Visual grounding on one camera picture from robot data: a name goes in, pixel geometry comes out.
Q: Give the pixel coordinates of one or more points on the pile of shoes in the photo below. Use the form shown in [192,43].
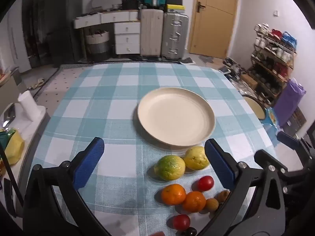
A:
[233,67]

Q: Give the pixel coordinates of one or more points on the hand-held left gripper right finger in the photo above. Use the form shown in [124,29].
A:
[219,164]

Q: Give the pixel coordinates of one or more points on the white dresser with drawers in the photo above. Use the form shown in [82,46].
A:
[126,39]

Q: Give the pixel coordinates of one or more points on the white wall switch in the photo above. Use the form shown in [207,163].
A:
[276,13]

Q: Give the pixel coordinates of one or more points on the wooden door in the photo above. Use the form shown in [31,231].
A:
[214,29]

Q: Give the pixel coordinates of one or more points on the round cream stool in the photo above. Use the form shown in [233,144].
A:
[257,108]

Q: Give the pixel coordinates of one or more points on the blue checked tablecloth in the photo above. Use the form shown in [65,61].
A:
[98,103]

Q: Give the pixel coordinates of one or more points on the blue plastic bag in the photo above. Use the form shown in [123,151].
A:
[289,39]

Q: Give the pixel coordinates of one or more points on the grey door mat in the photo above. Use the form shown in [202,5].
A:
[206,59]

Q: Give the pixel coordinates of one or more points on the purple bag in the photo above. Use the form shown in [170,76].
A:
[289,103]

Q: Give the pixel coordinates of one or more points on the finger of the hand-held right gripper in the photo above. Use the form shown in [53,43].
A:
[302,172]
[286,139]

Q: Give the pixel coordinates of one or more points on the yellow lemon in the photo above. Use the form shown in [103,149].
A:
[195,158]

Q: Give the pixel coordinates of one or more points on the shoe rack with shoes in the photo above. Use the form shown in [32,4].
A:
[270,66]

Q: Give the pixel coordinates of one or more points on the beige suitcase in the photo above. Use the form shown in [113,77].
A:
[151,34]

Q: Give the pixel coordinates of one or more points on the dark grey refrigerator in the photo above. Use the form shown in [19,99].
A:
[64,22]

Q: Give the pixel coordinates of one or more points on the red tomato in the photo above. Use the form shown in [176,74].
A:
[181,222]
[206,183]
[157,233]

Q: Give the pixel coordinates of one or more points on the orange mandarin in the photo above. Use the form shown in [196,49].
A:
[173,194]
[194,201]

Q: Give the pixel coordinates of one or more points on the silver suitcase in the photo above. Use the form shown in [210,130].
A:
[174,36]

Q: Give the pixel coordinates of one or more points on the yellow plastic bag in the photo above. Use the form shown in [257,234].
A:
[14,147]

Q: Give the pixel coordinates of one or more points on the dark purple plum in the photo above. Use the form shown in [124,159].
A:
[189,232]

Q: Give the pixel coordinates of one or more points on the white paper towel roll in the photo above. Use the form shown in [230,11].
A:
[27,105]

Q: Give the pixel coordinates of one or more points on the small cardboard box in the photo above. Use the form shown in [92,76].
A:
[248,81]

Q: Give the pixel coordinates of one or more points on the black rod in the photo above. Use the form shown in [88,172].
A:
[11,174]

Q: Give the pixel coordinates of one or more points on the dark patterned box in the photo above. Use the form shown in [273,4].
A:
[296,120]

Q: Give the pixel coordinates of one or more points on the yellow shoe box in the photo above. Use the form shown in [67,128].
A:
[175,8]

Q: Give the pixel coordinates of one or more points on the grey white laundry basket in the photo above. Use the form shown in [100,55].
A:
[97,46]

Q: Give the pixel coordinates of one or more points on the beige slipper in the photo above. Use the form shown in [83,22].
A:
[39,82]

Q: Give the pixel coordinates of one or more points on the blue printed packet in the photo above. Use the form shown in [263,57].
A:
[272,118]

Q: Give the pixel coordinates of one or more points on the cream round plate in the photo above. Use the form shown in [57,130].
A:
[176,115]

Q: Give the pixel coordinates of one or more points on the black glass cabinet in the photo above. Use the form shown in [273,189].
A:
[34,29]

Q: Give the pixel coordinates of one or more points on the green-yellow lemon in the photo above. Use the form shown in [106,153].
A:
[169,167]

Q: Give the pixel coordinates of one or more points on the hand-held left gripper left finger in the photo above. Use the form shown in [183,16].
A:
[88,163]

